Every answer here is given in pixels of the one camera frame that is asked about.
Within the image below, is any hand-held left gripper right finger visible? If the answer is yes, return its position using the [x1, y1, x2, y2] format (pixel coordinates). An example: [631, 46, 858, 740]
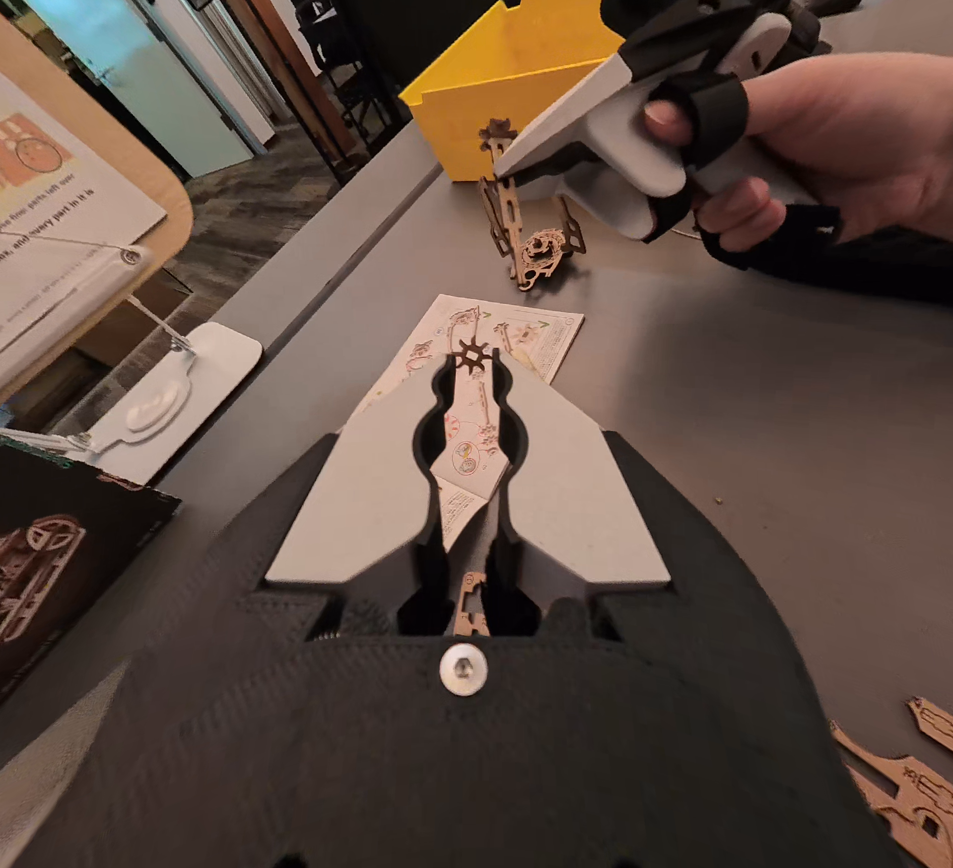
[487, 354, 673, 613]

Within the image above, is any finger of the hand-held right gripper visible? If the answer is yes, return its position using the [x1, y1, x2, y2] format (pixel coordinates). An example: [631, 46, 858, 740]
[493, 52, 635, 180]
[514, 144, 597, 199]

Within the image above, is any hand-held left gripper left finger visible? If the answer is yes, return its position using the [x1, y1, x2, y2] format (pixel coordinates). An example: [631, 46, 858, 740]
[264, 354, 457, 613]

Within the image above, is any wooden model gear assembly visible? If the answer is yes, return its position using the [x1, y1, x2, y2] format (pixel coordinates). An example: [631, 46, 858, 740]
[478, 175, 589, 297]

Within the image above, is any small dark wooden gear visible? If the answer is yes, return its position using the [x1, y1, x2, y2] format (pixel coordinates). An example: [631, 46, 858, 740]
[454, 334, 500, 375]

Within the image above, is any black model kit box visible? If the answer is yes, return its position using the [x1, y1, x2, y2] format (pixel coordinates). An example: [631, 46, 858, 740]
[0, 436, 183, 701]

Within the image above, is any laser-cut wooden parts sheet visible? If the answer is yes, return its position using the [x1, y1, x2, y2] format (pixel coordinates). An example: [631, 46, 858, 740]
[828, 721, 953, 868]

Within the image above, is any person's right hand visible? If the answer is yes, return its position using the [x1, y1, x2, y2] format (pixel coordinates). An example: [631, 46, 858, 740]
[642, 51, 953, 253]

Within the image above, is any yellow plastic bin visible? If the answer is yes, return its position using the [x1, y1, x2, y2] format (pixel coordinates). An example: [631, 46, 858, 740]
[398, 0, 780, 184]

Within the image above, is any small flat wooden part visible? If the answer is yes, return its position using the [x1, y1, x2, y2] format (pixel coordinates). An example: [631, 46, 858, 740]
[452, 570, 491, 637]

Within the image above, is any paper instruction sheet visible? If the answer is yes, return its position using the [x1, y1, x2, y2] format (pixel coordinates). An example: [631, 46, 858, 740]
[339, 293, 586, 555]

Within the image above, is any white sign stand base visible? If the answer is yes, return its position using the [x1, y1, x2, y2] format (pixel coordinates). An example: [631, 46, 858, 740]
[88, 294, 264, 488]

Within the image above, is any black office chair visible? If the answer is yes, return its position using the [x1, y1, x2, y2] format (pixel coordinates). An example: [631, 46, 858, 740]
[238, 0, 388, 154]

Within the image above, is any brown cardboard box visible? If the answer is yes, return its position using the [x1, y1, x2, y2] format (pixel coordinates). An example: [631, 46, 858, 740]
[74, 271, 196, 366]

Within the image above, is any wooden sign board with paper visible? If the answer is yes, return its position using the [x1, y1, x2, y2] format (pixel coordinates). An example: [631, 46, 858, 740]
[0, 15, 196, 403]

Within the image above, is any small laser-cut wooden offcut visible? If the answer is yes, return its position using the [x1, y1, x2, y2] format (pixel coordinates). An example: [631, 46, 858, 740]
[906, 695, 953, 753]

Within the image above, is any frosted glass door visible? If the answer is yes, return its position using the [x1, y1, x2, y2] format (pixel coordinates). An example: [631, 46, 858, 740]
[0, 0, 278, 178]

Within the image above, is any black wrist strap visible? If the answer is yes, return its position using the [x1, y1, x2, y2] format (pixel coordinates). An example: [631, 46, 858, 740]
[698, 204, 953, 304]

